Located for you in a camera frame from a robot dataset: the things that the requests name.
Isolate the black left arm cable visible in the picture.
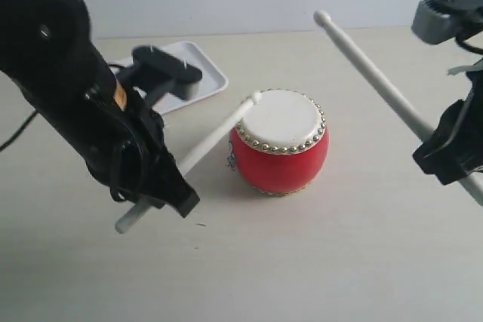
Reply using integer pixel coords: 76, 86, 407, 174
0, 109, 38, 152

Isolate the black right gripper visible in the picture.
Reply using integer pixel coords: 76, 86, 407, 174
412, 60, 482, 186

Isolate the red drum with studs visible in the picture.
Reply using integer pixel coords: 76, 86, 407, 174
229, 88, 329, 195

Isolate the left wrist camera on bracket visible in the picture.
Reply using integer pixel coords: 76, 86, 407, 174
109, 45, 202, 108

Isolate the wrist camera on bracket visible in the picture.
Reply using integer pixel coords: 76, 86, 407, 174
109, 45, 202, 108
411, 0, 482, 55

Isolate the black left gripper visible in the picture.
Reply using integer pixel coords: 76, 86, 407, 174
56, 84, 200, 218

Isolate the worn white wooden drumstick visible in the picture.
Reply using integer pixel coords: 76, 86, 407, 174
115, 91, 262, 234

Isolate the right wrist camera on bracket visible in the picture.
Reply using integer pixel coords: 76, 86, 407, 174
411, 0, 482, 55

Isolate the white rectangular plastic tray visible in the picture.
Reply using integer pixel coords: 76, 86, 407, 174
109, 41, 229, 115

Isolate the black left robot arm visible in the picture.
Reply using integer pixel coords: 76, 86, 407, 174
1, 0, 202, 216

